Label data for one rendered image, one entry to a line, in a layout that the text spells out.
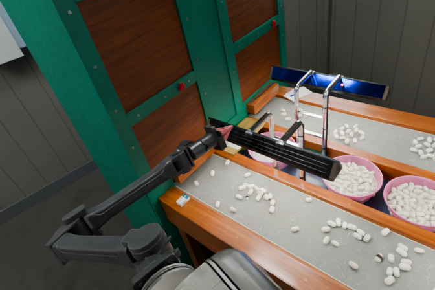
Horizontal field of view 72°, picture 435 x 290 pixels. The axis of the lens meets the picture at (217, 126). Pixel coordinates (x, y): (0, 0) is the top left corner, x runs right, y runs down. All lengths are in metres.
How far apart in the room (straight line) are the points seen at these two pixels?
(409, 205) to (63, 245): 1.33
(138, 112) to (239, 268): 1.12
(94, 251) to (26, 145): 2.31
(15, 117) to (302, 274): 2.47
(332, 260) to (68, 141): 2.49
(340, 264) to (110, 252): 0.87
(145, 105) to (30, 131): 1.79
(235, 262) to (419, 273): 1.12
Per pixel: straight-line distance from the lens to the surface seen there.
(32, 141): 3.06
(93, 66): 1.21
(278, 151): 1.22
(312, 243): 1.36
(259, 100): 1.95
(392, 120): 1.94
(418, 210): 1.54
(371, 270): 1.33
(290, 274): 1.27
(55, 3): 1.15
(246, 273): 0.29
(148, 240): 0.68
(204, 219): 1.45
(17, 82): 2.87
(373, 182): 1.59
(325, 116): 1.56
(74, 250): 0.91
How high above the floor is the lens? 1.90
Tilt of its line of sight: 36 degrees down
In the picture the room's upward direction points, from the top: 13 degrees counter-clockwise
